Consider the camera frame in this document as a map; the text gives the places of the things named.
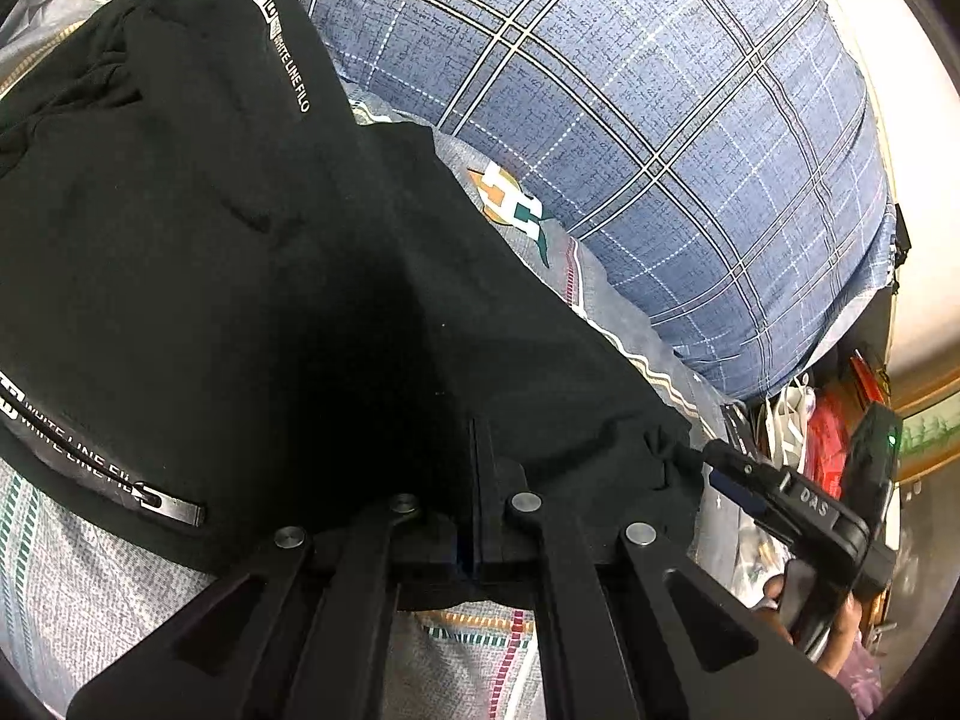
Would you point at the red plastic bag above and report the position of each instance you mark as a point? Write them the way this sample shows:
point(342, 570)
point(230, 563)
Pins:
point(829, 442)

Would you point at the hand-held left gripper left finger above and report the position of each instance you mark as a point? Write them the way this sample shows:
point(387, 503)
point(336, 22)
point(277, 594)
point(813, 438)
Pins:
point(442, 540)

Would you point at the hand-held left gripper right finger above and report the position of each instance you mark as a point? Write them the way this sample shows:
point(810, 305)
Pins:
point(502, 532)

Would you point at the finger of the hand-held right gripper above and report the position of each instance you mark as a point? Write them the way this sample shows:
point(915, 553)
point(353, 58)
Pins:
point(739, 495)
point(742, 454)

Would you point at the person's right hand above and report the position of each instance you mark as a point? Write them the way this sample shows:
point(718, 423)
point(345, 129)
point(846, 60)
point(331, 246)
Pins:
point(844, 637)

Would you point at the grey star print bedsheet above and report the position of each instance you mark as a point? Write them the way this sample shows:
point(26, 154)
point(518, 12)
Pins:
point(75, 577)

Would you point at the blue plaid pillow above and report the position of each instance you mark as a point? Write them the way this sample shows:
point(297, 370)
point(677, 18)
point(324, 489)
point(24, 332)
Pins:
point(637, 127)

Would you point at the black pants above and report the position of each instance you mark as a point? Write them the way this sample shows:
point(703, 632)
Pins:
point(225, 277)

